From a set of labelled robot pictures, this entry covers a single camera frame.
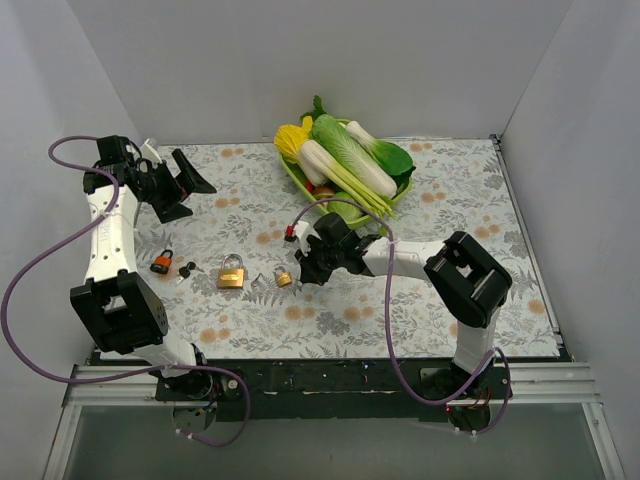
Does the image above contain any small brass padlock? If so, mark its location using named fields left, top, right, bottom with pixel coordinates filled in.
left=273, top=266, right=293, bottom=288

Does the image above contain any orange black padlock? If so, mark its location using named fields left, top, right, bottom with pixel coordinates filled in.
left=150, top=249, right=174, bottom=275

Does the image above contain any black-headed key pair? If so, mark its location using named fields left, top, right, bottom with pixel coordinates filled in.
left=176, top=261, right=203, bottom=285

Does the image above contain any large brass padlock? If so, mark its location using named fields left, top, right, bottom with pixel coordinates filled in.
left=216, top=253, right=246, bottom=290

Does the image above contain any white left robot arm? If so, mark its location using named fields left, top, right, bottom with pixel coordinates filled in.
left=70, top=135, right=216, bottom=400

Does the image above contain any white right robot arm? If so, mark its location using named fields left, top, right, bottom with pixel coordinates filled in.
left=285, top=213, right=513, bottom=406

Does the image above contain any green round cabbage toy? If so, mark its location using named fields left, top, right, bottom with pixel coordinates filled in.
left=326, top=191, right=363, bottom=222

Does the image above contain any green plastic tray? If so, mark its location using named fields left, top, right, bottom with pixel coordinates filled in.
left=278, top=117, right=415, bottom=232

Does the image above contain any brown mushroom toy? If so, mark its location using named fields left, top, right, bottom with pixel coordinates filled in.
left=312, top=185, right=335, bottom=200

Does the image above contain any floral patterned table mat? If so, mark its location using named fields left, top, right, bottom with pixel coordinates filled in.
left=136, top=138, right=559, bottom=359

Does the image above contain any napa cabbage toy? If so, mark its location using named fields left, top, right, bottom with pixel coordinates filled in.
left=311, top=114, right=397, bottom=199

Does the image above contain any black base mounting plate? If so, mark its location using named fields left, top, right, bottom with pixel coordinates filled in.
left=155, top=358, right=507, bottom=422

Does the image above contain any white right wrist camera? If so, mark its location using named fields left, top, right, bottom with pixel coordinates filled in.
left=284, top=221, right=318, bottom=255

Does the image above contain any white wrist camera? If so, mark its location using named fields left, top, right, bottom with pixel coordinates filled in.
left=284, top=221, right=318, bottom=255
left=139, top=138, right=163, bottom=165

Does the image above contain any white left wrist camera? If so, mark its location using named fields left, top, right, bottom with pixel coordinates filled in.
left=139, top=138, right=163, bottom=165

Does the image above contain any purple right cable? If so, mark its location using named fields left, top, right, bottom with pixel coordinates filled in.
left=292, top=196, right=514, bottom=435

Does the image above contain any purple cable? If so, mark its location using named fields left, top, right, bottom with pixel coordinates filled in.
left=1, top=135, right=251, bottom=448
left=292, top=196, right=514, bottom=435

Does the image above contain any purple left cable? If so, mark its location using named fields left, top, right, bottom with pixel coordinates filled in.
left=1, top=135, right=251, bottom=448

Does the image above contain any aluminium frame rail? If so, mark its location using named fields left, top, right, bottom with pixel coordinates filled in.
left=45, top=360, right=626, bottom=479

